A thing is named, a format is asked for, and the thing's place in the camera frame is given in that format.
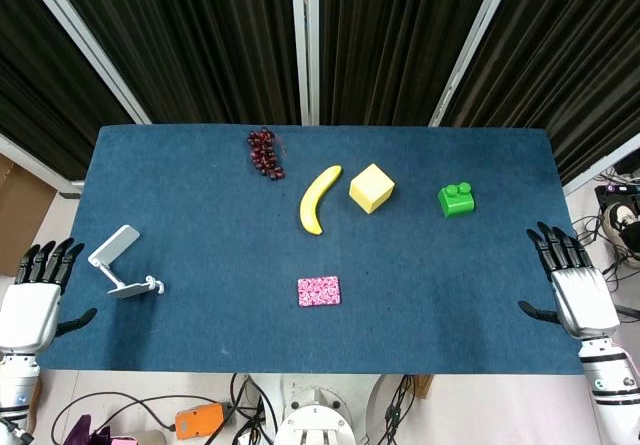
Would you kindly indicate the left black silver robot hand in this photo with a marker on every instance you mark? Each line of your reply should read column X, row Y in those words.
column 27, row 315

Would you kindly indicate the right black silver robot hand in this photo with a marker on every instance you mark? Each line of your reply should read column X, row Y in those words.
column 585, row 300

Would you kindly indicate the pink patterned rectangular block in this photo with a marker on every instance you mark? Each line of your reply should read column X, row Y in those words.
column 319, row 291

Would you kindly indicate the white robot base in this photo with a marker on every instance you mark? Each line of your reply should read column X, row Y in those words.
column 320, row 415

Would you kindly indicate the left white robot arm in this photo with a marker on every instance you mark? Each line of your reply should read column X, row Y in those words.
column 17, row 380

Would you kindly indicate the black floor device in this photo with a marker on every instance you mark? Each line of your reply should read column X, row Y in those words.
column 627, row 311

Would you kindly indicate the white sneaker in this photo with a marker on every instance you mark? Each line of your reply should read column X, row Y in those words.
column 620, row 215

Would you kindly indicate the brown cardboard box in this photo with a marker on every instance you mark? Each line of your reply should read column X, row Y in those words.
column 22, row 215

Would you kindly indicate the white folding phone stand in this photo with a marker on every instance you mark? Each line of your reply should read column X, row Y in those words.
column 115, row 245

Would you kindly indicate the purple bag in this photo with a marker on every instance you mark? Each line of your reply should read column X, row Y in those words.
column 82, row 432

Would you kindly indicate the green toy brick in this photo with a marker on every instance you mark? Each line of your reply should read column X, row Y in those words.
column 456, row 202

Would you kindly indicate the orange handheld device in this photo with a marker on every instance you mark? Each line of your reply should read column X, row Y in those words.
column 199, row 420

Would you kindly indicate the blue table cloth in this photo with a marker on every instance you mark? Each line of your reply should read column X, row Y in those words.
column 225, row 240

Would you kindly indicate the black pleated curtain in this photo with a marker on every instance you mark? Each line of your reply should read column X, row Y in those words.
column 395, row 40
column 565, row 55
column 200, row 40
column 50, row 90

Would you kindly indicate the yellow cube block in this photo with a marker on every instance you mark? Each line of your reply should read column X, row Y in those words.
column 371, row 187

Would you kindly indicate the dark red grape bunch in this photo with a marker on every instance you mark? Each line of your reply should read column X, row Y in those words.
column 264, row 155

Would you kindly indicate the yellow banana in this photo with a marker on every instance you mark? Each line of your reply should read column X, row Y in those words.
column 315, row 200

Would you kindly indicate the white frame post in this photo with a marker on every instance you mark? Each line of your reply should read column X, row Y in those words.
column 305, row 40
column 605, row 160
column 85, row 40
column 35, row 162
column 472, row 50

